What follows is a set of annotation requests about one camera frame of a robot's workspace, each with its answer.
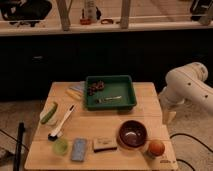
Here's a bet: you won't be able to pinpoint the silver fork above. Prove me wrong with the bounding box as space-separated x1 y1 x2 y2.
95 96 122 104

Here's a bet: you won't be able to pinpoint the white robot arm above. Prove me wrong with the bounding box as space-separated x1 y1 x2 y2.
158 62 213 124

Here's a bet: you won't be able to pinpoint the orange fruit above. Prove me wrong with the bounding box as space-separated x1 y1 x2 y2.
148 140 165 157

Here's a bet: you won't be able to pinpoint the brown wooden bowl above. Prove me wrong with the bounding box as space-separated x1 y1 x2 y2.
117 120 148 148

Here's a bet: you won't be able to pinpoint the green plastic tray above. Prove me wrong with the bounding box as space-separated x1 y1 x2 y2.
84 75 137 110

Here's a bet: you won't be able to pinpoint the dark grape bunch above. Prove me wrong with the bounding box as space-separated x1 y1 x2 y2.
87 81 105 96

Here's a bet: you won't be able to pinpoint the wooden block eraser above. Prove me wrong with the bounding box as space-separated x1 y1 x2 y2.
93 138 117 153

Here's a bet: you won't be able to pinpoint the light blue cloth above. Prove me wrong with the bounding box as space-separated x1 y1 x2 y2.
69 82 84 93

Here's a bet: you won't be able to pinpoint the blue sponge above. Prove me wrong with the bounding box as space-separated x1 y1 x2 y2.
71 138 87 162

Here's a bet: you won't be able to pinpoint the yellow banana pieces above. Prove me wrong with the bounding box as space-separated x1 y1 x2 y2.
66 89 82 100

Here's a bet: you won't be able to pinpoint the small green cup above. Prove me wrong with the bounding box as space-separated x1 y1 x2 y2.
53 138 68 155

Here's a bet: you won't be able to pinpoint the white dish brush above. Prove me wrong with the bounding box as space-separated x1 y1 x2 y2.
48 105 75 141

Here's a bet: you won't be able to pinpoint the white bottle on shelf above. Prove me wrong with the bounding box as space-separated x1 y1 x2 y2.
84 0 101 23

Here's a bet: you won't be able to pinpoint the black pole stand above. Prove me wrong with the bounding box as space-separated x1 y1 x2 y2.
13 122 25 171

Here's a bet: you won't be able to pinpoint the black bag on shelf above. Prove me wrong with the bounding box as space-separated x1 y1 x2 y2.
0 0 52 27

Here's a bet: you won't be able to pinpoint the black floor cable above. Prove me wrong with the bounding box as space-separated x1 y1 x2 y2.
169 132 213 171

